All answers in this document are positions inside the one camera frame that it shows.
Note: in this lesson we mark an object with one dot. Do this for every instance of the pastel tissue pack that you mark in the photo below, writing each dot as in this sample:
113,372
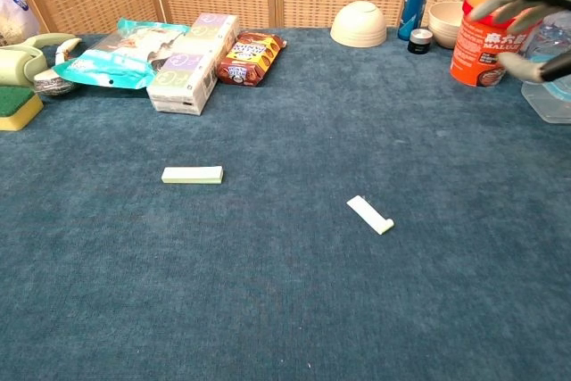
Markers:
192,64

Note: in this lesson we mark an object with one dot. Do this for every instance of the beige bowl upside down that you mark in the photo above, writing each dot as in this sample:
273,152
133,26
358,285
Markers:
358,24

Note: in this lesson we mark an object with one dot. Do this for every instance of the teal clear snack bag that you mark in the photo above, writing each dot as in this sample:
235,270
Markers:
116,60

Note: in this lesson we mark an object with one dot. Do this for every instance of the red lidded can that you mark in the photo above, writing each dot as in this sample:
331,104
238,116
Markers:
473,55

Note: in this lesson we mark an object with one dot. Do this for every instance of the blue carpet table mat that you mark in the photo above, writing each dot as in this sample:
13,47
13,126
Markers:
285,274

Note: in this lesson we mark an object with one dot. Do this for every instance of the small pale green stick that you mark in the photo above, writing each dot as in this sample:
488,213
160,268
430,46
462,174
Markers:
192,175

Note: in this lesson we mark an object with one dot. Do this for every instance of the clear container blue lid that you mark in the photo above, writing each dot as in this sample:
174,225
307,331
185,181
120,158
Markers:
551,104

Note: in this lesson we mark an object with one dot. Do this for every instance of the white food bag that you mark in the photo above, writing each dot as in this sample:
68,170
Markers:
13,19

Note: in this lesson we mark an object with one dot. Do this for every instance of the white spoon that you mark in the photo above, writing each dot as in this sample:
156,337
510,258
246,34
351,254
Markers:
51,82

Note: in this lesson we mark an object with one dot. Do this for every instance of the small black jar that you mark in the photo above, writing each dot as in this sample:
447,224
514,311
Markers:
420,41

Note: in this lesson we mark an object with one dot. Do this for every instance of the brown cookie pack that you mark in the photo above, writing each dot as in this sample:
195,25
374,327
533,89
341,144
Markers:
250,60

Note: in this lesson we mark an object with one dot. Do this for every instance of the pale green sticky note sheet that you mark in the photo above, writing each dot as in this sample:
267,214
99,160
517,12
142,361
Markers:
368,213

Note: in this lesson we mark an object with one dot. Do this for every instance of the pale green lint roller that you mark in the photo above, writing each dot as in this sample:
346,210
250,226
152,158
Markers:
18,68

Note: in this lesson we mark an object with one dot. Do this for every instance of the green yellow sponge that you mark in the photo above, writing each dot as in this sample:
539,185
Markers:
15,100

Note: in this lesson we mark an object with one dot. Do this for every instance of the beige upright bowl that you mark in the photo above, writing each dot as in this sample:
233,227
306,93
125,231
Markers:
444,24

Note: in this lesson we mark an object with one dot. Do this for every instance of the clear water bottle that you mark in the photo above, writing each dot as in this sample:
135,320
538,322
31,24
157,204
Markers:
557,33

